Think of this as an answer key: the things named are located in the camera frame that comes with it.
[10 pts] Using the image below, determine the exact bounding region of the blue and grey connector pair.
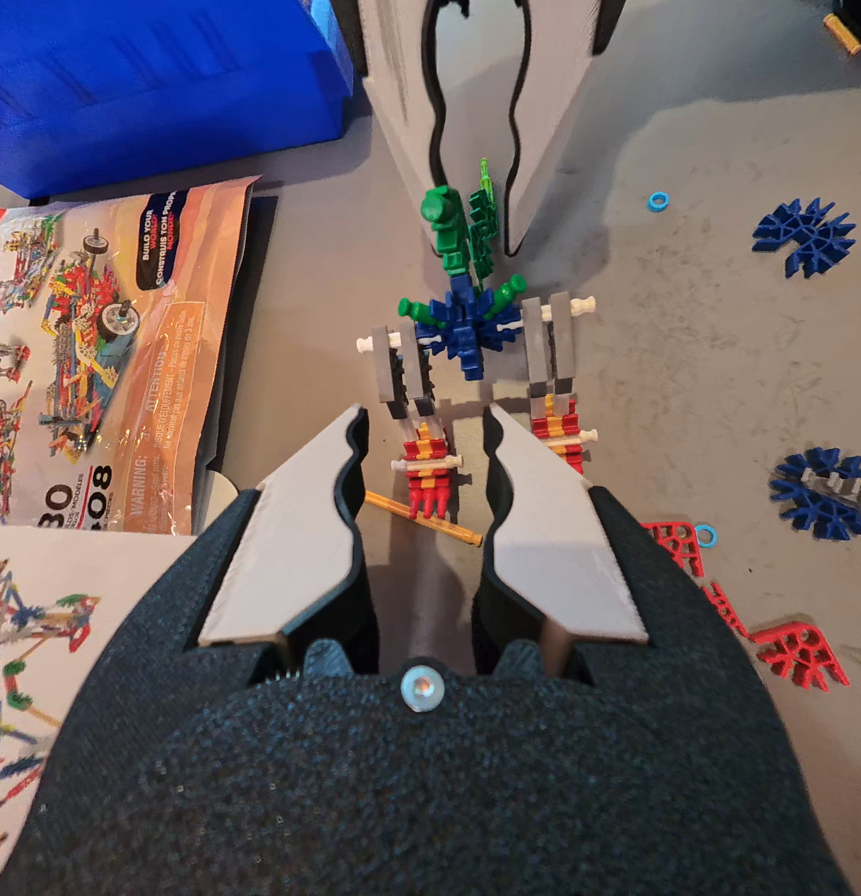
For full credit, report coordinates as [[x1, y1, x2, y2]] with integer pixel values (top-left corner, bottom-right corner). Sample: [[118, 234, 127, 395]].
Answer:
[[768, 448, 861, 542]]

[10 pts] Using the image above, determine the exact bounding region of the orange toy set package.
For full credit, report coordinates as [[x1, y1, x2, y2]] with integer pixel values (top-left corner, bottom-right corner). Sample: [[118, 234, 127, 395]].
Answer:
[[0, 175, 261, 537]]

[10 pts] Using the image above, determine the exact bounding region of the short yellow toy rod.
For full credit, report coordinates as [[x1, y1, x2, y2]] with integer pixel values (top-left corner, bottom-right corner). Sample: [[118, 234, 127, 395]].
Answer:
[[823, 13, 861, 57]]

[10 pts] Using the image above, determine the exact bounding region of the printed instruction booklet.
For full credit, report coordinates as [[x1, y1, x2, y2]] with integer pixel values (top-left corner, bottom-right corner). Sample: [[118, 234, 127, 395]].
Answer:
[[0, 525, 198, 896]]

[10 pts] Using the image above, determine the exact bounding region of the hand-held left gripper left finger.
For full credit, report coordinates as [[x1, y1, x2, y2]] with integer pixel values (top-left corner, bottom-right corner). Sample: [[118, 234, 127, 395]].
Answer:
[[198, 403, 370, 646]]

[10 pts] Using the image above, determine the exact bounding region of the blue storage bin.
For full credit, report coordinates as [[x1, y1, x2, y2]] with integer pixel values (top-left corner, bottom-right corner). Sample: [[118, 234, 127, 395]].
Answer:
[[0, 0, 355, 201]]

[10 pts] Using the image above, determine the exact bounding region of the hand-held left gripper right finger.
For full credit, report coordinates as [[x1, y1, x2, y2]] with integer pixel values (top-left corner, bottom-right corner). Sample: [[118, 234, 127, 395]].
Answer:
[[481, 403, 650, 643]]

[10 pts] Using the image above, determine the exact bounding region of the blue snowflake toy connector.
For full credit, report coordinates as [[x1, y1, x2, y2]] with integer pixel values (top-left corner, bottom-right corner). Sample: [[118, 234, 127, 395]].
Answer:
[[751, 198, 858, 280]]

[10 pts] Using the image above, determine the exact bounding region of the green toy connector chain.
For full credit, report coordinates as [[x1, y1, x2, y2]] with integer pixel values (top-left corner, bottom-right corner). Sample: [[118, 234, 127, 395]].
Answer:
[[420, 157, 506, 281]]

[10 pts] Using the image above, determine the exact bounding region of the colourful toy construction model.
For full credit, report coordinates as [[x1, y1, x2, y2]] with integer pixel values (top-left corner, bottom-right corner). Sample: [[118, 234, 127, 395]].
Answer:
[[357, 273, 600, 523]]

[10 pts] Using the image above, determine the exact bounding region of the orange toy rod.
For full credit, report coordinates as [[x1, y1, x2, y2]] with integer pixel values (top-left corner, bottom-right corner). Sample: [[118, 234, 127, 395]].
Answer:
[[365, 490, 485, 547]]

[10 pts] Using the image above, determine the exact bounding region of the small red toy connector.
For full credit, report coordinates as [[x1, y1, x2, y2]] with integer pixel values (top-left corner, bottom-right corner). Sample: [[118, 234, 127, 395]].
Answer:
[[704, 581, 754, 638]]

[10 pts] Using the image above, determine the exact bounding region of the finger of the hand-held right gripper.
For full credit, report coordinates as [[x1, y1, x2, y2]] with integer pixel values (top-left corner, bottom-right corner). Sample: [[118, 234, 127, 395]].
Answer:
[[357, 0, 451, 193], [502, 0, 604, 256]]

